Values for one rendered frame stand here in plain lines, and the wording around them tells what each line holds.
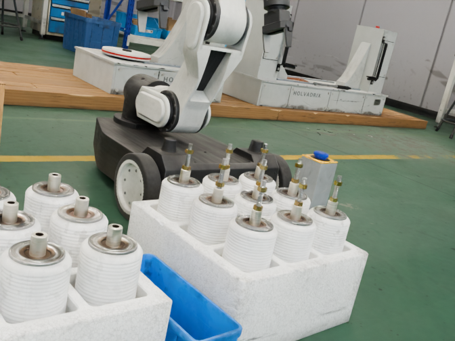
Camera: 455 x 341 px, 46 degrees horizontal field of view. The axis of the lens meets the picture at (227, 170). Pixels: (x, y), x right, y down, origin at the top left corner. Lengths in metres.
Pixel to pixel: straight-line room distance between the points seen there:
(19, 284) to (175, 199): 0.49
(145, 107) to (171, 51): 1.66
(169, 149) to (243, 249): 0.64
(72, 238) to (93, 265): 0.10
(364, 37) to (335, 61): 2.73
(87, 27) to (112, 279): 4.84
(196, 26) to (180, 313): 0.91
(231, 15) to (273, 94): 2.26
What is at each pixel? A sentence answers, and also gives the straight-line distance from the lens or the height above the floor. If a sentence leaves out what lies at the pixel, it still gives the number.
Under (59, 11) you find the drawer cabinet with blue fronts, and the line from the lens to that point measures 6.56.
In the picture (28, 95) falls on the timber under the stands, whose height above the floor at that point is 0.05.
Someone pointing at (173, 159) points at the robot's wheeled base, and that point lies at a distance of 1.56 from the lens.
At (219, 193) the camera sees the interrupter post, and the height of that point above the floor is 0.27.
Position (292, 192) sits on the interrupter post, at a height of 0.26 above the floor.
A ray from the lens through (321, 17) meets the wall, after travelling 7.90.
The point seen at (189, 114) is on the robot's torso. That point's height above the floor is 0.29.
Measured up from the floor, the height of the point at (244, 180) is 0.24.
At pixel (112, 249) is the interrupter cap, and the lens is 0.82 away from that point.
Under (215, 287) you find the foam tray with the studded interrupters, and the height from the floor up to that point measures 0.13.
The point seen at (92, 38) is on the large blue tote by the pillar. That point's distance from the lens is 5.61.
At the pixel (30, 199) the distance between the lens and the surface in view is 1.02.
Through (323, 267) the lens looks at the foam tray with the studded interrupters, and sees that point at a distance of 1.13.
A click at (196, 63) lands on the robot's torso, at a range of 1.68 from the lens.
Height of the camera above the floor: 0.61
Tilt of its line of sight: 15 degrees down
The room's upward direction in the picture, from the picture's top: 12 degrees clockwise
